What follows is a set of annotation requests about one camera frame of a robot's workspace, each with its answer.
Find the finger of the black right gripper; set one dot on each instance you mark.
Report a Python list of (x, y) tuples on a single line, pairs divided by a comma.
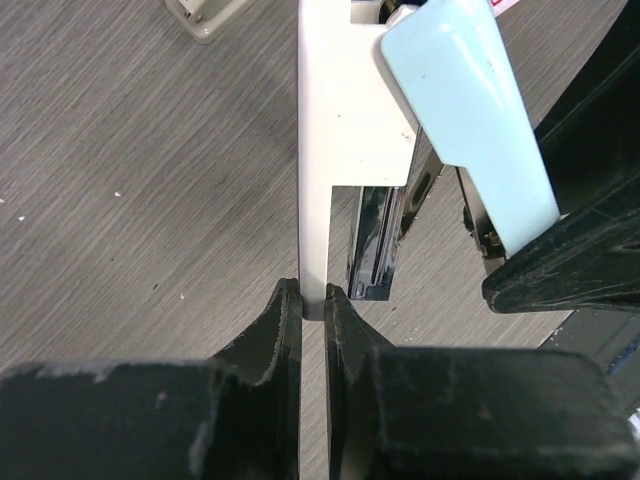
[(589, 141)]

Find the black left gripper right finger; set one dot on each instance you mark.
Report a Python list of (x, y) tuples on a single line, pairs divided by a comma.
[(398, 412)]

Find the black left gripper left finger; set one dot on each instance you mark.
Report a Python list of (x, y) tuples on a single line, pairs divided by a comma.
[(234, 415)]

